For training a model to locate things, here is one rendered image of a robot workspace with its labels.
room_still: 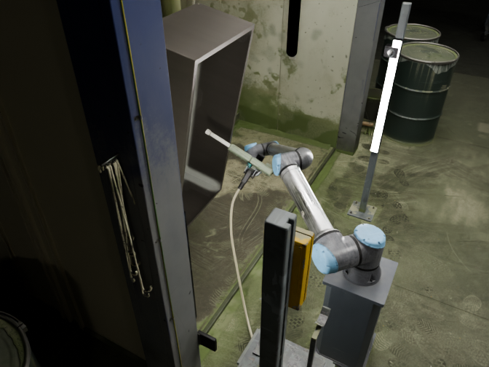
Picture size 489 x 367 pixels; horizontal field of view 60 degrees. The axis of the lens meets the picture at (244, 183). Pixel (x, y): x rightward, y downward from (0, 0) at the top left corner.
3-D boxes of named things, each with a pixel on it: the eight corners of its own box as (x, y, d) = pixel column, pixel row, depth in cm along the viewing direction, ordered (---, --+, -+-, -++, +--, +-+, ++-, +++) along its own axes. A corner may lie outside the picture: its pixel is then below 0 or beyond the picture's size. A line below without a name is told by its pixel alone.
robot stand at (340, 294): (375, 335, 258) (398, 262, 220) (362, 377, 237) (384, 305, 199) (327, 314, 270) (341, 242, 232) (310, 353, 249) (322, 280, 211)
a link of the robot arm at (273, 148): (320, 147, 235) (273, 137, 298) (300, 151, 231) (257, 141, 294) (321, 167, 237) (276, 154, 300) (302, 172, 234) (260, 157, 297)
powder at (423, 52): (396, 42, 434) (396, 41, 433) (452, 46, 424) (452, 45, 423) (399, 61, 392) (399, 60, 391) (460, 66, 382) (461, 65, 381)
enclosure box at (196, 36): (126, 218, 266) (127, 32, 187) (180, 169, 309) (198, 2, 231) (174, 242, 258) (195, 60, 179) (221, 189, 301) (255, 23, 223)
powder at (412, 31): (445, 31, 464) (445, 30, 463) (429, 44, 430) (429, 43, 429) (397, 22, 490) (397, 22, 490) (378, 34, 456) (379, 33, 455)
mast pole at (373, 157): (358, 212, 351) (402, 3, 254) (359, 208, 355) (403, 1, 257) (364, 214, 349) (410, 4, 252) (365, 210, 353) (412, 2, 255)
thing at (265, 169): (256, 199, 263) (276, 167, 259) (255, 199, 258) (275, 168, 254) (191, 156, 268) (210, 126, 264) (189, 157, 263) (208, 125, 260)
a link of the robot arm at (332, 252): (363, 255, 192) (296, 143, 236) (329, 266, 187) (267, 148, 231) (354, 272, 203) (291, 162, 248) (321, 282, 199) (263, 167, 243)
